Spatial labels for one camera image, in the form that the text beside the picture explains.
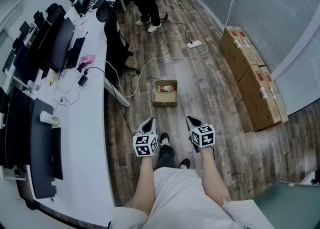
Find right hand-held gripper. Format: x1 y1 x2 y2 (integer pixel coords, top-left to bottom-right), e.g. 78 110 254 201
186 115 216 153

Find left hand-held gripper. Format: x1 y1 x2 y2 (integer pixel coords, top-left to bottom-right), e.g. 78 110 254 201
133 117 159 158

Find small cardboard box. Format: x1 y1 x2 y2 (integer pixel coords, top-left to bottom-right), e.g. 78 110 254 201
151 79 179 108

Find red-capped plastic bottle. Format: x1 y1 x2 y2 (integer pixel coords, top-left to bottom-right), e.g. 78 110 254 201
156 85 177 93

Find person's right forearm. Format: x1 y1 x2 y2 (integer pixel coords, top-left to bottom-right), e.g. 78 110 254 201
198 146 232 208

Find person's left forearm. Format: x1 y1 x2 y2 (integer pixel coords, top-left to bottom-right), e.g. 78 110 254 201
132 155 158 218

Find person's left shoe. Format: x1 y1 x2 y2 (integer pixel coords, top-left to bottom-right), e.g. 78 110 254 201
159 132 171 147

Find person's shoe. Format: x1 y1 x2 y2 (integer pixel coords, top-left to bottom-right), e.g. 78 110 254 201
159 132 171 147
178 158 191 170

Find person's black trousers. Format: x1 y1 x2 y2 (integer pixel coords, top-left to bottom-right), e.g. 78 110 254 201
154 144 176 171

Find person's right shoe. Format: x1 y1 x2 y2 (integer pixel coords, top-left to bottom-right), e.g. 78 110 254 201
178 158 191 170

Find white table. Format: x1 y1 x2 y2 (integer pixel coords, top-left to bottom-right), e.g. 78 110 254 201
0 0 131 228

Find person's beige shirt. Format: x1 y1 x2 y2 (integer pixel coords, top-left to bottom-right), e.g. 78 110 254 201
109 167 276 229

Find pink tissue packet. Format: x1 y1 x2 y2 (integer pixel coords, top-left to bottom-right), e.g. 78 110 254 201
78 54 97 66

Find black keyboard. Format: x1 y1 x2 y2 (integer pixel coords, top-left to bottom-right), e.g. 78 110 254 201
50 127 64 181
64 37 86 70

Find black mesh office chair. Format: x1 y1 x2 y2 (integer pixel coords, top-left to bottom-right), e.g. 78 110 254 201
96 0 141 84

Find white lidded drink cup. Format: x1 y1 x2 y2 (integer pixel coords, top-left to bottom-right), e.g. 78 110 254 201
39 110 61 127

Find small beige pouch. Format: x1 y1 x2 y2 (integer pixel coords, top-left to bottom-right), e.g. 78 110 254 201
46 73 58 86

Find black computer monitor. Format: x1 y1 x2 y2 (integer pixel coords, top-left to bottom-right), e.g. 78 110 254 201
44 17 76 73
29 97 58 200
4 85 32 170
24 11 66 74

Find clear glass jar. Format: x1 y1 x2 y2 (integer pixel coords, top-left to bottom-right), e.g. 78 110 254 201
26 79 40 93

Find frosted glass panel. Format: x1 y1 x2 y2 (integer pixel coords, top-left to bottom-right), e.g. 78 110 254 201
252 180 320 229

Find black cable with plug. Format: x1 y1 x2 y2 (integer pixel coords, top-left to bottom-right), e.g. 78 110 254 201
83 66 135 138

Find long white power cable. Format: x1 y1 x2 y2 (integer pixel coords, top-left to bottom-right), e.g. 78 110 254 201
94 42 209 99

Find thin black cable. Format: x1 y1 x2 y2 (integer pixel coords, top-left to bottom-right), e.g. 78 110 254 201
51 86 81 107

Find black power cable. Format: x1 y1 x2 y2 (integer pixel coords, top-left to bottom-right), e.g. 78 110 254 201
159 0 194 44

